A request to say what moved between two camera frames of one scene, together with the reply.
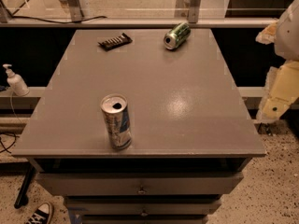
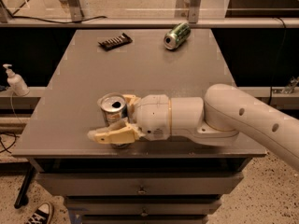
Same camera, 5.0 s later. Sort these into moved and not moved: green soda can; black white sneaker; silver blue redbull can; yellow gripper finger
Moved: yellow gripper finger
Not moved: green soda can; black white sneaker; silver blue redbull can
